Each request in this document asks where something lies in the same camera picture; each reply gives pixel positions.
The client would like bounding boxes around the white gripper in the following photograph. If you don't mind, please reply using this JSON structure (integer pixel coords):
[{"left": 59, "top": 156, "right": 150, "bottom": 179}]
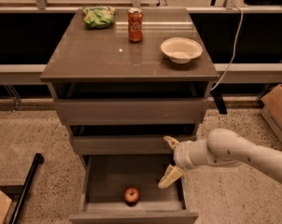
[{"left": 158, "top": 136, "right": 195, "bottom": 189}]

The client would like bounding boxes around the red apple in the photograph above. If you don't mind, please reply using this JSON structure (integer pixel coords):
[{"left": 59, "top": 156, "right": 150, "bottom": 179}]
[{"left": 123, "top": 187, "right": 140, "bottom": 204}]

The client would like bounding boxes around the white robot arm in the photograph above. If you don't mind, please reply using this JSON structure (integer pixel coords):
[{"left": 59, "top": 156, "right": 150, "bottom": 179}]
[{"left": 158, "top": 129, "right": 282, "bottom": 189}]

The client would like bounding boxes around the grey top drawer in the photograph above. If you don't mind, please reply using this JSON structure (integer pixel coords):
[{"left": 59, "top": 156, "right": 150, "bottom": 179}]
[{"left": 55, "top": 99, "right": 207, "bottom": 125}]

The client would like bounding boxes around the grey open bottom drawer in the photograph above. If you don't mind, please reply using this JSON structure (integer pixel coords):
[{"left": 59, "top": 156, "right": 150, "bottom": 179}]
[{"left": 70, "top": 154, "right": 198, "bottom": 224}]

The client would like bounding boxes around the grey drawer cabinet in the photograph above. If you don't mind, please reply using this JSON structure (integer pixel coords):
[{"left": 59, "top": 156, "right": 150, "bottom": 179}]
[{"left": 40, "top": 7, "right": 219, "bottom": 224}]

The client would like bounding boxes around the grey middle drawer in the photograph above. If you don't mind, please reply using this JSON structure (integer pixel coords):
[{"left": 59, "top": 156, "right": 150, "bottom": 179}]
[{"left": 70, "top": 135, "right": 172, "bottom": 155}]

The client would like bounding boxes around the black table leg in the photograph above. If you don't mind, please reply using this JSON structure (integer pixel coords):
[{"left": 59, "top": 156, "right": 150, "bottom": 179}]
[{"left": 211, "top": 85, "right": 227, "bottom": 115}]

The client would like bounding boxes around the white paper bowl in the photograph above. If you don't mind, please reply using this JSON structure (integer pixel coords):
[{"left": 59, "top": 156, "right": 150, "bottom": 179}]
[{"left": 161, "top": 37, "right": 203, "bottom": 64}]

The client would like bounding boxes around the cardboard box right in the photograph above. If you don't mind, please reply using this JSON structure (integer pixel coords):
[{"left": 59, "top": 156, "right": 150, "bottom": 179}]
[{"left": 261, "top": 84, "right": 282, "bottom": 143}]

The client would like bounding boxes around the black pole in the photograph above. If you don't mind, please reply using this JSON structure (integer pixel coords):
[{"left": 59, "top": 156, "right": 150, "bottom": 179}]
[{"left": 8, "top": 153, "right": 44, "bottom": 224}]

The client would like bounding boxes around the red soda can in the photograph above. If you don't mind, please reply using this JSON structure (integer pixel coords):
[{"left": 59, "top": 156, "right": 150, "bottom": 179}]
[{"left": 127, "top": 7, "right": 143, "bottom": 42}]

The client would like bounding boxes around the green chip bag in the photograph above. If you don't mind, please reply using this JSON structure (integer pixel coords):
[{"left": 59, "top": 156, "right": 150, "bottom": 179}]
[{"left": 82, "top": 6, "right": 115, "bottom": 29}]

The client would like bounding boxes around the white cable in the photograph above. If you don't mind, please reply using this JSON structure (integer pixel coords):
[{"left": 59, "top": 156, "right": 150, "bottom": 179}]
[{"left": 209, "top": 5, "right": 244, "bottom": 92}]

